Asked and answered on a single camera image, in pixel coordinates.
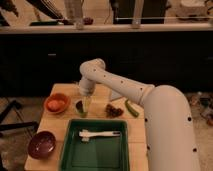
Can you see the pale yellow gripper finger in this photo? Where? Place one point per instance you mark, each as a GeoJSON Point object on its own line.
{"type": "Point", "coordinates": [86, 103]}

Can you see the dark brown cup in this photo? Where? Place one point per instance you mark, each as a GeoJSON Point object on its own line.
{"type": "Point", "coordinates": [79, 107]}

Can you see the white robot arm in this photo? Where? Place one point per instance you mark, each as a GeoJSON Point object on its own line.
{"type": "Point", "coordinates": [170, 137]}

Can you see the green plastic tray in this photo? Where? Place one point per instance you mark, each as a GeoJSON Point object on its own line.
{"type": "Point", "coordinates": [99, 153]}

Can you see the light green cup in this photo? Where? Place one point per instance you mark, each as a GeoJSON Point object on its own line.
{"type": "Point", "coordinates": [84, 115]}

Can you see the dark grape bunch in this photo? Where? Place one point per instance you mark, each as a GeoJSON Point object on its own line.
{"type": "Point", "coordinates": [113, 112]}

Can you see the grey blue cloth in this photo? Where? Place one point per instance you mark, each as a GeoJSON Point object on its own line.
{"type": "Point", "coordinates": [114, 96]}

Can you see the orange bowl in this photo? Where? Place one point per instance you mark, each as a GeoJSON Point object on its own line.
{"type": "Point", "coordinates": [63, 99]}

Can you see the orange fruit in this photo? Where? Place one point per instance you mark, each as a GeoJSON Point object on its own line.
{"type": "Point", "coordinates": [53, 105]}

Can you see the white spatula utensil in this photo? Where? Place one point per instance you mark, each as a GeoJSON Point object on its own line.
{"type": "Point", "coordinates": [87, 135]}

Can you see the green cucumber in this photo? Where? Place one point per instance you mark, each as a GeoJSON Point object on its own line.
{"type": "Point", "coordinates": [131, 110]}

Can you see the black chair base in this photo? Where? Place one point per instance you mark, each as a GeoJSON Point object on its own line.
{"type": "Point", "coordinates": [10, 119]}

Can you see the maroon bowl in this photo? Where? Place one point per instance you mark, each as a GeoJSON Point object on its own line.
{"type": "Point", "coordinates": [42, 145]}

